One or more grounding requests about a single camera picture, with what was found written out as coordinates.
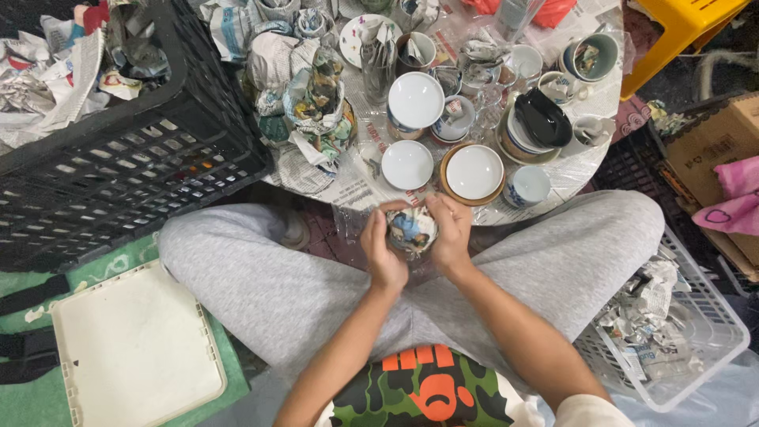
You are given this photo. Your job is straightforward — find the person's gray trousers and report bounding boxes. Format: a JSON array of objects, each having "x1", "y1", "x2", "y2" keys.
[{"x1": 157, "y1": 190, "x2": 666, "y2": 395}]

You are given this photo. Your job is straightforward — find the green floor mat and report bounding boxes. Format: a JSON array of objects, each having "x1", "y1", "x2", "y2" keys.
[{"x1": 0, "y1": 234, "x2": 251, "y2": 427}]

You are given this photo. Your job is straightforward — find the white bowl on patterned cup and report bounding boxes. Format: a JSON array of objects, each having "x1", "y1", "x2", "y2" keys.
[{"x1": 387, "y1": 71, "x2": 446, "y2": 141}]

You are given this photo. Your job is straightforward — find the clear glass cup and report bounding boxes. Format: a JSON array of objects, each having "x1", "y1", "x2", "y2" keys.
[{"x1": 431, "y1": 65, "x2": 464, "y2": 98}]

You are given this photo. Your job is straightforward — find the person's camouflage shirt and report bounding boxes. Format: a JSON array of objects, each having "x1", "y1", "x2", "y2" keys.
[{"x1": 314, "y1": 344, "x2": 635, "y2": 427}]

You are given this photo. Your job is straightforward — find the white saucer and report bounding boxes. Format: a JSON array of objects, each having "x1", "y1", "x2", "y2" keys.
[{"x1": 381, "y1": 140, "x2": 435, "y2": 191}]

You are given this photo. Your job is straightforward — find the cup stuffed with crumpled newspaper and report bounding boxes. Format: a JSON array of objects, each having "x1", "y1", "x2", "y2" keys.
[{"x1": 458, "y1": 38, "x2": 505, "y2": 90}]

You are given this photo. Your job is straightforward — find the white cup with blue print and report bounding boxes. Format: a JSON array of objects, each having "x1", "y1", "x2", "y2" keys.
[{"x1": 503, "y1": 165, "x2": 552, "y2": 209}]

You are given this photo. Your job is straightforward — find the small clear glass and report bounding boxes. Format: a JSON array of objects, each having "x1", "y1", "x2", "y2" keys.
[
  {"x1": 477, "y1": 83, "x2": 505, "y2": 109},
  {"x1": 474, "y1": 106, "x2": 505, "y2": 132}
]

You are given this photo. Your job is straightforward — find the tall clear glass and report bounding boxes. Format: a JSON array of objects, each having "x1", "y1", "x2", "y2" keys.
[{"x1": 360, "y1": 37, "x2": 398, "y2": 108}]

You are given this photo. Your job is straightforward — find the teal mug with paper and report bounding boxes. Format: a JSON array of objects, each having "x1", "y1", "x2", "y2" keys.
[{"x1": 559, "y1": 31, "x2": 621, "y2": 84}]

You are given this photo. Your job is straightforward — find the brown cup with paper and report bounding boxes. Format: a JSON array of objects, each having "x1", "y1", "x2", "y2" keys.
[{"x1": 395, "y1": 31, "x2": 438, "y2": 77}]

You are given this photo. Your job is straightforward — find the white plastic tray lid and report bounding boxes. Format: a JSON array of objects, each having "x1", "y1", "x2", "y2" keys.
[{"x1": 50, "y1": 259, "x2": 228, "y2": 427}]

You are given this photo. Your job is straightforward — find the black plastic crate with wrapped items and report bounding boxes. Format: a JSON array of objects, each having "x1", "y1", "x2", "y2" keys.
[{"x1": 0, "y1": 0, "x2": 275, "y2": 274}]

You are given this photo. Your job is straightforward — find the white bowl with brown rim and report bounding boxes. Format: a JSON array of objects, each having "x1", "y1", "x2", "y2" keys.
[{"x1": 439, "y1": 142, "x2": 506, "y2": 207}]

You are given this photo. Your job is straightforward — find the blue patterned cup with paper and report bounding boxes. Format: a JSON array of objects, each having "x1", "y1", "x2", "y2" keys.
[{"x1": 430, "y1": 95, "x2": 477, "y2": 146}]

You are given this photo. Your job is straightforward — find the brown cardboard box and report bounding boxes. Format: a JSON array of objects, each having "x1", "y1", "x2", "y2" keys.
[{"x1": 649, "y1": 92, "x2": 759, "y2": 283}]

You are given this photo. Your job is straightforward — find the clear plastic bottle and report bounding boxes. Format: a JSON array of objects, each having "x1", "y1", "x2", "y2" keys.
[{"x1": 493, "y1": 0, "x2": 546, "y2": 43}]

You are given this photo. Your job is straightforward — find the red plastic bag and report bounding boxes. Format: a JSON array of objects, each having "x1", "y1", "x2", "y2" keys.
[{"x1": 461, "y1": 0, "x2": 578, "y2": 30}]

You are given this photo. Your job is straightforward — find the pink cloth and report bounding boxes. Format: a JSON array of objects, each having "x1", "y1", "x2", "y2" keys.
[{"x1": 691, "y1": 155, "x2": 759, "y2": 237}]

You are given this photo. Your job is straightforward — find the black strap bag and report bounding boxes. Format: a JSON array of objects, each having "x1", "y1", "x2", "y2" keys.
[{"x1": 0, "y1": 273, "x2": 72, "y2": 386}]

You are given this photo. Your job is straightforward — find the white floral plate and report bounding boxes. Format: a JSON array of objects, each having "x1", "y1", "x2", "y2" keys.
[{"x1": 339, "y1": 13, "x2": 404, "y2": 69}]

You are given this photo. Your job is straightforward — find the plain white cup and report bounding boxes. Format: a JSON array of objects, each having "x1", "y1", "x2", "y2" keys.
[{"x1": 509, "y1": 44, "x2": 544, "y2": 81}]

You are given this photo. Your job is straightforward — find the person's left hand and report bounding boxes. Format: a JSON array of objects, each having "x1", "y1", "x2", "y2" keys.
[{"x1": 360, "y1": 200, "x2": 412, "y2": 292}]

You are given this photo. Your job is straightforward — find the heap of newspaper-wrapped items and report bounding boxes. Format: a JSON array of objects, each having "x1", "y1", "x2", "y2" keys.
[{"x1": 198, "y1": 0, "x2": 442, "y2": 78}]

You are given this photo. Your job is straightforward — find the white cup with paper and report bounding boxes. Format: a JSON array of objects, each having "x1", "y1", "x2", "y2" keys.
[{"x1": 560, "y1": 115, "x2": 617, "y2": 159}]

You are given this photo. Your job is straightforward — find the person's right hand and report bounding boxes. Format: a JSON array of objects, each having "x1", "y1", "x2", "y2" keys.
[{"x1": 425, "y1": 193, "x2": 474, "y2": 280}]

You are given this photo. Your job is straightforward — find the white mug with handle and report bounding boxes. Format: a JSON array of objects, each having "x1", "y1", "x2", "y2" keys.
[{"x1": 536, "y1": 70, "x2": 594, "y2": 108}]

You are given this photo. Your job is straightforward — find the yellow plastic stool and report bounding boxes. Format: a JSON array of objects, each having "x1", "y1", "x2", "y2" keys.
[{"x1": 619, "y1": 0, "x2": 753, "y2": 102}]

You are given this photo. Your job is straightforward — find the black bowl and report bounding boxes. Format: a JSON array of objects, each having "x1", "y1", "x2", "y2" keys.
[{"x1": 514, "y1": 87, "x2": 574, "y2": 149}]

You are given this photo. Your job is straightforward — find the stack of gold-rimmed plates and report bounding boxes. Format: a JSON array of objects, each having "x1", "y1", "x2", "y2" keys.
[{"x1": 496, "y1": 107, "x2": 563, "y2": 167}]

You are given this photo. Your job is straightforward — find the large colourful newspaper-wrapped bundle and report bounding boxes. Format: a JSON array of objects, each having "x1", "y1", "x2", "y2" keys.
[{"x1": 255, "y1": 47, "x2": 358, "y2": 173}]

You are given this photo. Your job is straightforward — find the newspaper-wrapped cup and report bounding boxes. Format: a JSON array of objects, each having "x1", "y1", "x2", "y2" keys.
[{"x1": 387, "y1": 205, "x2": 440, "y2": 258}]

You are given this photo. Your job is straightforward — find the newspaper and plastic table cover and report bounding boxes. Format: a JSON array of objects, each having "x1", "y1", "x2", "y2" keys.
[{"x1": 261, "y1": 0, "x2": 626, "y2": 227}]

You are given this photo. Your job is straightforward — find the white basket with crumpled newspaper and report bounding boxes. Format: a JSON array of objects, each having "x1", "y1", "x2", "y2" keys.
[{"x1": 574, "y1": 224, "x2": 751, "y2": 414}]

